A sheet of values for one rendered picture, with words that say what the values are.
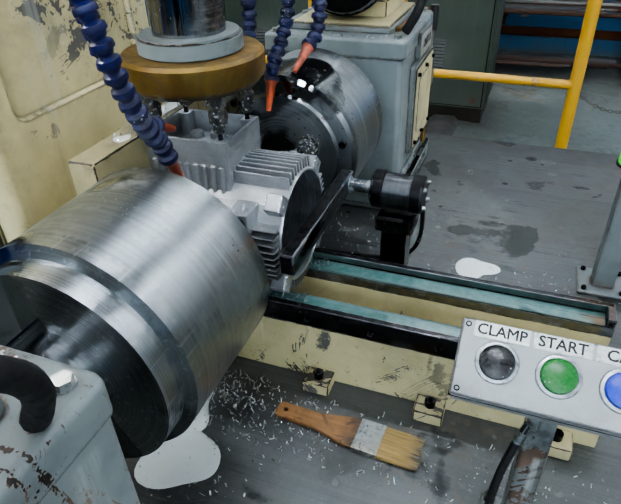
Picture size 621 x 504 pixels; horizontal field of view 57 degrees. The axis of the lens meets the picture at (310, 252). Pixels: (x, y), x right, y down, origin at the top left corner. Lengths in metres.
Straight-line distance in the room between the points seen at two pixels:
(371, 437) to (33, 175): 0.56
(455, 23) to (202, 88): 3.21
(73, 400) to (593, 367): 0.40
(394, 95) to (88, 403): 0.89
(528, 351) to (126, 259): 0.36
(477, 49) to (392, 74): 2.72
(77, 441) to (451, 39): 3.61
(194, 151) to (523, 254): 0.68
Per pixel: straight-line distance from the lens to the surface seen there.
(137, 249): 0.53
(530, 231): 1.24
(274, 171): 0.74
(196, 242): 0.56
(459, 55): 3.86
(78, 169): 0.74
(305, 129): 0.91
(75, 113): 0.87
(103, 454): 0.43
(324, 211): 0.79
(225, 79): 0.69
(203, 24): 0.72
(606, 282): 1.11
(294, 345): 0.84
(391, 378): 0.82
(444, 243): 1.16
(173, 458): 0.80
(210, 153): 0.74
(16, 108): 0.81
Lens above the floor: 1.43
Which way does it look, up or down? 34 degrees down
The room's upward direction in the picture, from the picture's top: 2 degrees counter-clockwise
